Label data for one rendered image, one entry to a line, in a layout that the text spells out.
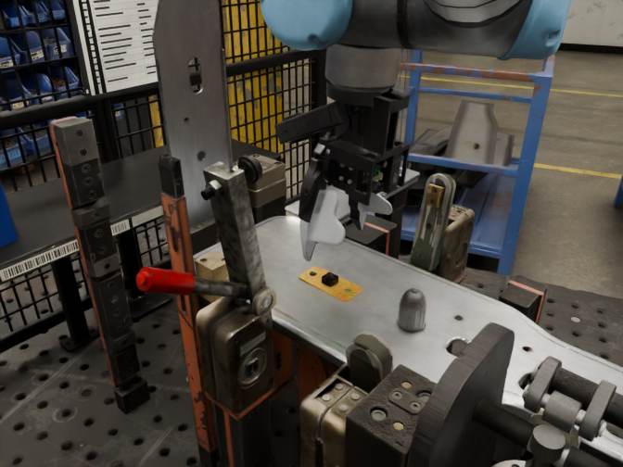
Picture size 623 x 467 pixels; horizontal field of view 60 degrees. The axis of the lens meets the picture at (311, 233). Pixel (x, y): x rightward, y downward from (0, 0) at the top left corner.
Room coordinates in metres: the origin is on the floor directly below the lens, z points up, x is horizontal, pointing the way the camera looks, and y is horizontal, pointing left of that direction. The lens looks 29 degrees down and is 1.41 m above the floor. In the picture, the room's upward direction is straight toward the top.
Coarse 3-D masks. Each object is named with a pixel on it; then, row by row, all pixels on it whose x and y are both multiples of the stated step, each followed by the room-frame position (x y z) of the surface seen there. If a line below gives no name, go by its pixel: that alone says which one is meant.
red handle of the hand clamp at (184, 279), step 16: (144, 272) 0.40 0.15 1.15; (160, 272) 0.40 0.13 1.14; (176, 272) 0.42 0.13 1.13; (144, 288) 0.39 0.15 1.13; (160, 288) 0.40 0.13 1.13; (176, 288) 0.41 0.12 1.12; (192, 288) 0.42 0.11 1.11; (208, 288) 0.44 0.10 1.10; (224, 288) 0.45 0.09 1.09; (240, 288) 0.47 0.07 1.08
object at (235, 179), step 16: (240, 160) 0.50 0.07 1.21; (256, 160) 0.49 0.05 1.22; (208, 176) 0.47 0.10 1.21; (224, 176) 0.46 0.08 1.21; (240, 176) 0.47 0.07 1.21; (256, 176) 0.49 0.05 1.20; (208, 192) 0.45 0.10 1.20; (224, 192) 0.46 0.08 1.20; (240, 192) 0.46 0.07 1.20; (224, 208) 0.47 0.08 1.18; (240, 208) 0.46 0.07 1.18; (224, 224) 0.47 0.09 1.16; (240, 224) 0.46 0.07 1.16; (224, 240) 0.48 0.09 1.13; (240, 240) 0.46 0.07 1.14; (256, 240) 0.48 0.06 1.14; (224, 256) 0.49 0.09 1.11; (240, 256) 0.47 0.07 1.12; (256, 256) 0.48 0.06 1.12; (240, 272) 0.47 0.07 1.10; (256, 272) 0.47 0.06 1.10; (256, 288) 0.47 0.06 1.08; (240, 304) 0.49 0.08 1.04
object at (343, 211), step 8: (400, 168) 1.00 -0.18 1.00; (408, 176) 0.96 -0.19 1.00; (416, 176) 0.96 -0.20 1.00; (408, 184) 0.94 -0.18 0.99; (336, 192) 0.89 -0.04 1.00; (344, 192) 0.89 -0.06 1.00; (392, 192) 0.90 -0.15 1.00; (344, 200) 0.85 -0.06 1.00; (288, 208) 0.82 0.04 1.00; (296, 208) 0.82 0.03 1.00; (344, 208) 0.82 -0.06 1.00; (344, 216) 0.79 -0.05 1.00
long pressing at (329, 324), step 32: (256, 224) 0.77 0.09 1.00; (288, 224) 0.76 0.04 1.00; (288, 256) 0.67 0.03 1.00; (320, 256) 0.67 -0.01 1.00; (352, 256) 0.67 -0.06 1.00; (384, 256) 0.67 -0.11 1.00; (288, 288) 0.59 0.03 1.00; (384, 288) 0.59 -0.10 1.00; (416, 288) 0.59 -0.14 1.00; (448, 288) 0.59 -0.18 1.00; (288, 320) 0.52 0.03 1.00; (320, 320) 0.52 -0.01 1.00; (352, 320) 0.52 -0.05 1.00; (384, 320) 0.52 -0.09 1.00; (448, 320) 0.52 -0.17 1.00; (480, 320) 0.52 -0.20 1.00; (512, 320) 0.52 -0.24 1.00; (320, 352) 0.47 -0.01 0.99; (416, 352) 0.46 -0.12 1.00; (448, 352) 0.46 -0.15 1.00; (512, 352) 0.46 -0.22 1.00; (544, 352) 0.46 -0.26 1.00; (576, 352) 0.46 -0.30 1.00; (512, 384) 0.41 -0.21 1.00; (608, 448) 0.33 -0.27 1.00
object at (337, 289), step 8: (304, 272) 0.62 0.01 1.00; (320, 272) 0.62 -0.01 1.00; (328, 272) 0.60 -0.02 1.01; (304, 280) 0.60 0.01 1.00; (312, 280) 0.60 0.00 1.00; (320, 280) 0.60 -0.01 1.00; (328, 280) 0.59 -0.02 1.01; (336, 280) 0.59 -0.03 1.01; (344, 280) 0.60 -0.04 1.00; (320, 288) 0.58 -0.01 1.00; (328, 288) 0.58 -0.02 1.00; (336, 288) 0.58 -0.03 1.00; (344, 288) 0.58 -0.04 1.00; (352, 288) 0.58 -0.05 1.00; (360, 288) 0.58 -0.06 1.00; (336, 296) 0.56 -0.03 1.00; (344, 296) 0.56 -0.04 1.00; (352, 296) 0.56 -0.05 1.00
